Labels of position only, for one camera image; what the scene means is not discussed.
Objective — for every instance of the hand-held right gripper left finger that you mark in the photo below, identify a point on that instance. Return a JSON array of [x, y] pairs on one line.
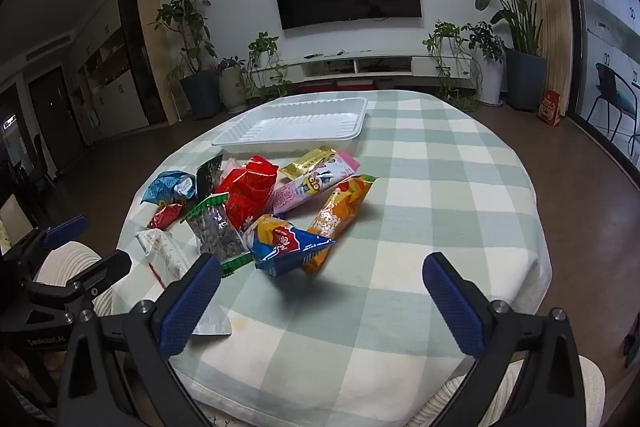
[[192, 302]]

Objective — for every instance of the trailing plant on stand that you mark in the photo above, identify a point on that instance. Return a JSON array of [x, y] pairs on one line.
[[445, 37]]

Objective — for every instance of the pink cartoon snack packet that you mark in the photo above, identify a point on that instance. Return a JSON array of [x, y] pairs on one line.
[[300, 193]]

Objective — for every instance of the red paper bag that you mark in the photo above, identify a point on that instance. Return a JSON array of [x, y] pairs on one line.
[[549, 109]]

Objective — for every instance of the black chair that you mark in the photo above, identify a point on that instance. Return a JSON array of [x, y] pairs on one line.
[[610, 92]]

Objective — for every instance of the small red strawberry packet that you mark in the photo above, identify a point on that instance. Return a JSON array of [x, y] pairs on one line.
[[165, 214]]

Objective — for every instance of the bushy plant in white pot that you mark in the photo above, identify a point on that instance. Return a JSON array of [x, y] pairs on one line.
[[487, 67]]

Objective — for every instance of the trailing green vine plant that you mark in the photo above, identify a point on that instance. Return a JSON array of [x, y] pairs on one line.
[[262, 52]]

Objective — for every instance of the person's leg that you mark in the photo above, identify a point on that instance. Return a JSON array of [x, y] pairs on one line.
[[65, 257], [592, 387]]

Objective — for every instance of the beige sofa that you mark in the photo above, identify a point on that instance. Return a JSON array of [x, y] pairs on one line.
[[15, 217]]

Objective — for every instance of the white wall cabinet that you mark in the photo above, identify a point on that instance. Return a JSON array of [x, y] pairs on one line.
[[115, 77]]

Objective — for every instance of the large red snack bag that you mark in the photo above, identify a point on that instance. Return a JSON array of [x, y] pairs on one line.
[[247, 192]]

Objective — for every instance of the white plastic tray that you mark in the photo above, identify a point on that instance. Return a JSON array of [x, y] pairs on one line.
[[300, 127]]

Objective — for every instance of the person's left leg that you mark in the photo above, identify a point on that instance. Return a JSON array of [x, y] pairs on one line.
[[65, 257]]

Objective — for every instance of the person's right leg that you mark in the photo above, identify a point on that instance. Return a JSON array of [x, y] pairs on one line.
[[592, 387]]

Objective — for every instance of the dark door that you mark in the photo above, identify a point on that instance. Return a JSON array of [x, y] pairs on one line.
[[50, 112]]

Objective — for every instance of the large-leaf plant in dark pot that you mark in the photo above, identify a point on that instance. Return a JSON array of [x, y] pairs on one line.
[[522, 72]]

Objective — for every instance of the white snack packet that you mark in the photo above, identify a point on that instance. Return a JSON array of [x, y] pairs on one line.
[[230, 166]]

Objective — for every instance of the long pale pink packet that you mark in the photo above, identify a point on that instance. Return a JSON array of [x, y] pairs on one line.
[[162, 252]]

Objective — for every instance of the orange snack packet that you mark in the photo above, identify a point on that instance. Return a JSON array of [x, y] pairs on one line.
[[335, 212]]

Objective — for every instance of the black snack packet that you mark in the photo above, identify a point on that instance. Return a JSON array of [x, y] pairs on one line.
[[207, 177]]

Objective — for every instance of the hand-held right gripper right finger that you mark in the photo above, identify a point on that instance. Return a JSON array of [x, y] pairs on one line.
[[450, 302]]

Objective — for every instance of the white television console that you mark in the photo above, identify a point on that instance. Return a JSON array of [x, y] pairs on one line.
[[390, 64]]

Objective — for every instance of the small plant in grey pot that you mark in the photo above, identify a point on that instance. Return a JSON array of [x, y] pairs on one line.
[[231, 82]]

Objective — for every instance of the blue and yellow chip bag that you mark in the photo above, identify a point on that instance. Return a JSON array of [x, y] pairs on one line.
[[285, 247]]

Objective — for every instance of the green-edged sunflower seed packet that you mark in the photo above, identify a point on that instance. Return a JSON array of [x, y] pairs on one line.
[[217, 232]]

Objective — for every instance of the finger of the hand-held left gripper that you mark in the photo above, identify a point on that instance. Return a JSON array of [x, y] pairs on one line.
[[110, 267], [67, 231]]

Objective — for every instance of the light blue snack packet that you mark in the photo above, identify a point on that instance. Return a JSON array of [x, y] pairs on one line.
[[165, 187]]

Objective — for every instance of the gold foil snack packet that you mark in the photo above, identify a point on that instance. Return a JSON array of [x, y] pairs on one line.
[[305, 162]]

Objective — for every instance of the tall plant in blue pot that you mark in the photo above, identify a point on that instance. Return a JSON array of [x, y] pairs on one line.
[[187, 22]]

